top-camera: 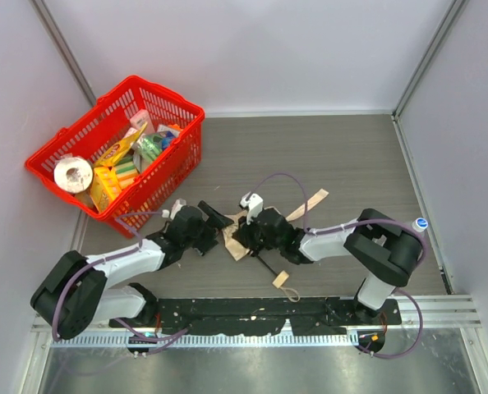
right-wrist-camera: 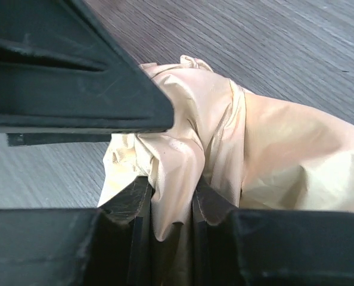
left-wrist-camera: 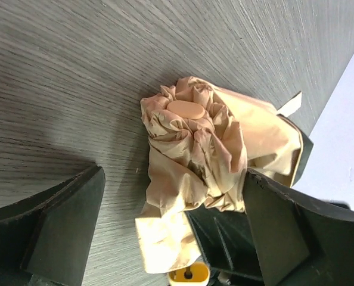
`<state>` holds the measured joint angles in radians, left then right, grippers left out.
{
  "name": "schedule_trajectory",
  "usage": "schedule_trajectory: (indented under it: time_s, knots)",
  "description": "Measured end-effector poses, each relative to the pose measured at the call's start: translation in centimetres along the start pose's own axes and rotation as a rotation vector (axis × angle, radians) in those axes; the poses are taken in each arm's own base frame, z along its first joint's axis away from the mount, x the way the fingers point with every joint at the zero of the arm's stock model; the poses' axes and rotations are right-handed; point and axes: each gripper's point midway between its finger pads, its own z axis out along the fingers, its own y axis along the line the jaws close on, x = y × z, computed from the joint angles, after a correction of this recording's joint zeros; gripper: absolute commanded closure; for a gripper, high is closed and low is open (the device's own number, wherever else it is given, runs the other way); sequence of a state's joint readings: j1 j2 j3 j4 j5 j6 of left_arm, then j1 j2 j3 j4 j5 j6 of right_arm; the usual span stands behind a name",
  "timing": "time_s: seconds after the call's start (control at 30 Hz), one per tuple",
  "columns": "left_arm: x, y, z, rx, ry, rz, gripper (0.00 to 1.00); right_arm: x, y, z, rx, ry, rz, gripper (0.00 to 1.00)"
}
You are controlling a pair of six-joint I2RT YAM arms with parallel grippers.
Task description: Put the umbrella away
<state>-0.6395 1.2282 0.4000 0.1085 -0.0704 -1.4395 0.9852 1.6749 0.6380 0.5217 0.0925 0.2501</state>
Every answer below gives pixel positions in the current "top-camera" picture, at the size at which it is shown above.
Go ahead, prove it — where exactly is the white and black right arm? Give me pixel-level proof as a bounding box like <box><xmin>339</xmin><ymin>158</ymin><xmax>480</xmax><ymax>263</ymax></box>
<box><xmin>232</xmin><ymin>208</ymin><xmax>429</xmax><ymax>322</ymax></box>

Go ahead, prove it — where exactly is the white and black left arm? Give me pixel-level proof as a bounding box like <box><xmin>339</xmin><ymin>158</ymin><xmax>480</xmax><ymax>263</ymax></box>
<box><xmin>30</xmin><ymin>199</ymin><xmax>233</xmax><ymax>341</ymax></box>

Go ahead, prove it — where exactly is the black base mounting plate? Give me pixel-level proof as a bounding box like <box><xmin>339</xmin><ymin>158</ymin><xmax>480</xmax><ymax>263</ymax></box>
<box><xmin>123</xmin><ymin>297</ymin><xmax>402</xmax><ymax>337</ymax></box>

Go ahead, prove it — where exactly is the green white wrapped package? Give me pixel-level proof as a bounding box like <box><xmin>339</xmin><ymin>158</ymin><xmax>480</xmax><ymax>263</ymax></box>
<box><xmin>133</xmin><ymin>134</ymin><xmax>163</xmax><ymax>164</ymax></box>

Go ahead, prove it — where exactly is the yellow green sponge pack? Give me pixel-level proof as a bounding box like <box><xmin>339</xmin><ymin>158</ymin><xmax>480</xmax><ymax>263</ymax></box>
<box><xmin>112</xmin><ymin>159</ymin><xmax>139</xmax><ymax>190</ymax></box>

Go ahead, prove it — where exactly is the orange plastic package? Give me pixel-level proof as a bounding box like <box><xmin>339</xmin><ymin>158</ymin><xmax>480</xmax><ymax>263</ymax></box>
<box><xmin>90</xmin><ymin>167</ymin><xmax>122</xmax><ymax>213</ymax></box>

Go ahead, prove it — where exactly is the red plastic shopping basket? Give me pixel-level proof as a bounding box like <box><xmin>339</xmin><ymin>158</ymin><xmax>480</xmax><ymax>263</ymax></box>
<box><xmin>25</xmin><ymin>75</ymin><xmax>206</xmax><ymax>240</ymax></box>

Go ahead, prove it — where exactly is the pink white small package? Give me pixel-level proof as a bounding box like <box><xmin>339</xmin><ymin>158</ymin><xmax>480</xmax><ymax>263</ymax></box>
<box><xmin>130</xmin><ymin>109</ymin><xmax>151</xmax><ymax>130</ymax></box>

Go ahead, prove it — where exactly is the white toilet paper roll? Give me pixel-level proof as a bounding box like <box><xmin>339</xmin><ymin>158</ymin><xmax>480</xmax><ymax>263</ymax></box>
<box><xmin>53</xmin><ymin>157</ymin><xmax>94</xmax><ymax>195</ymax></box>

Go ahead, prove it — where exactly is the clear plastic water bottle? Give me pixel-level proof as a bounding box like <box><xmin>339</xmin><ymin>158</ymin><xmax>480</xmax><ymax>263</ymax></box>
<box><xmin>407</xmin><ymin>217</ymin><xmax>429</xmax><ymax>245</ymax></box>

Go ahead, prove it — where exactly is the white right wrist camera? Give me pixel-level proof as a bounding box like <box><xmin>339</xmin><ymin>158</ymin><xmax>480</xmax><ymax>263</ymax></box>
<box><xmin>239</xmin><ymin>192</ymin><xmax>264</xmax><ymax>224</ymax></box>

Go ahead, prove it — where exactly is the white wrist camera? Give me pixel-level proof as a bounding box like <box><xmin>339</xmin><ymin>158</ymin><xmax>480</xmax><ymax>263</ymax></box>
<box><xmin>161</xmin><ymin>198</ymin><xmax>186</xmax><ymax>220</ymax></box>
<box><xmin>239</xmin><ymin>192</ymin><xmax>264</xmax><ymax>224</ymax></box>

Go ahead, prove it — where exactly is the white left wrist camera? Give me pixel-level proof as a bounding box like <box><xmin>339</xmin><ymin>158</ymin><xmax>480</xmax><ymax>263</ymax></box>
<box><xmin>161</xmin><ymin>198</ymin><xmax>186</xmax><ymax>220</ymax></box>

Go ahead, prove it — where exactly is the white slotted cable duct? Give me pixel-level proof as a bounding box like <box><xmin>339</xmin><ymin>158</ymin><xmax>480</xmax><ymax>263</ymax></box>
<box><xmin>52</xmin><ymin>331</ymin><xmax>358</xmax><ymax>349</ymax></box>

